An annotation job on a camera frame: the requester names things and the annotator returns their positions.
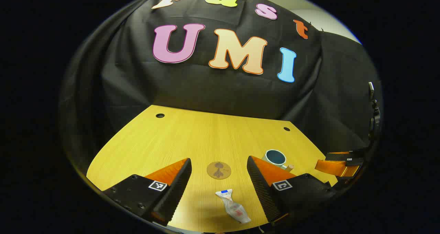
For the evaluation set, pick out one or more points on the round brown coaster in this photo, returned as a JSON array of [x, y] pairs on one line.
[[219, 170]]

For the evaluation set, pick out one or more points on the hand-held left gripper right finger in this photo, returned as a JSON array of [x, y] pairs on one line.
[[261, 189]]

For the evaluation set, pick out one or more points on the yellow wooden desktop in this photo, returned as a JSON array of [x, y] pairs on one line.
[[206, 137]]

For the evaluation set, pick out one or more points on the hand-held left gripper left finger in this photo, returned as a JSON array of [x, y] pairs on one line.
[[178, 189]]

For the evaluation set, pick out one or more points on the black backdrop cloth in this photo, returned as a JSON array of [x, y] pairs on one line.
[[206, 89]]

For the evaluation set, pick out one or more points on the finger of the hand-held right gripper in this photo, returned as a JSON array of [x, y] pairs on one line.
[[335, 168], [342, 157]]

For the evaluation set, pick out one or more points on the white toothpaste tube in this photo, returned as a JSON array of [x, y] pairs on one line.
[[233, 206]]

